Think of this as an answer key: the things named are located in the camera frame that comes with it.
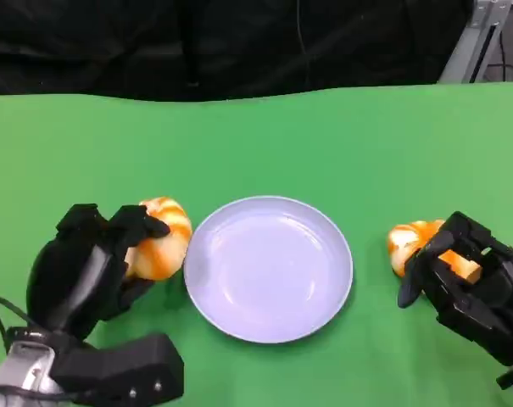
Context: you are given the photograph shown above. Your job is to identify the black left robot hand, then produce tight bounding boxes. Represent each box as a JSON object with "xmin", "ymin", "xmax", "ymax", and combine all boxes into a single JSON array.
[{"xmin": 25, "ymin": 203, "xmax": 172, "ymax": 340}]

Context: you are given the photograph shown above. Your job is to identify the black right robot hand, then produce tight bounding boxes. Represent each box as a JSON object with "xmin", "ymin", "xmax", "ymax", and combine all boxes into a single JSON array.
[{"xmin": 398, "ymin": 210, "xmax": 513, "ymax": 365}]

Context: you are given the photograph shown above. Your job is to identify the orange and white bread roll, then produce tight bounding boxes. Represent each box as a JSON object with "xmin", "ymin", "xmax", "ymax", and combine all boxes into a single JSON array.
[
  {"xmin": 122, "ymin": 196, "xmax": 193, "ymax": 282},
  {"xmin": 387, "ymin": 219, "xmax": 482, "ymax": 284}
]

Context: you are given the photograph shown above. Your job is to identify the lilac plate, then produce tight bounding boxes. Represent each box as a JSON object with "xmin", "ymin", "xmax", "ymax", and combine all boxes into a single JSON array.
[{"xmin": 182, "ymin": 195, "xmax": 354, "ymax": 343}]

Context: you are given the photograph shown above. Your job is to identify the green table cloth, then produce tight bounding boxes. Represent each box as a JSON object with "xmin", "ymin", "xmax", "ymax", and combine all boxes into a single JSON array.
[{"xmin": 0, "ymin": 81, "xmax": 513, "ymax": 407}]

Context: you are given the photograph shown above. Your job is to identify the black backdrop curtain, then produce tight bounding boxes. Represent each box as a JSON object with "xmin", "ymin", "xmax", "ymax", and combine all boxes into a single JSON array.
[{"xmin": 0, "ymin": 0, "xmax": 477, "ymax": 103}]

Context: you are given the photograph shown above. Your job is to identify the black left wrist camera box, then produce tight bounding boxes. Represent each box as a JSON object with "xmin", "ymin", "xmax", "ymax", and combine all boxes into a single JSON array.
[{"xmin": 50, "ymin": 333, "xmax": 185, "ymax": 407}]

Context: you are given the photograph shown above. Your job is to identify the black looped floor cable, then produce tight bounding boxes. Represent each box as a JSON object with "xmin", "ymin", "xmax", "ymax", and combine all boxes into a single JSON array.
[{"xmin": 488, "ymin": 31, "xmax": 513, "ymax": 81}]

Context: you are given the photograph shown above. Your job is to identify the grey aluminium frame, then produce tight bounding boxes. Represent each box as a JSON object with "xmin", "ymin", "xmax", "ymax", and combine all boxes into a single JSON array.
[{"xmin": 438, "ymin": 0, "xmax": 513, "ymax": 84}]

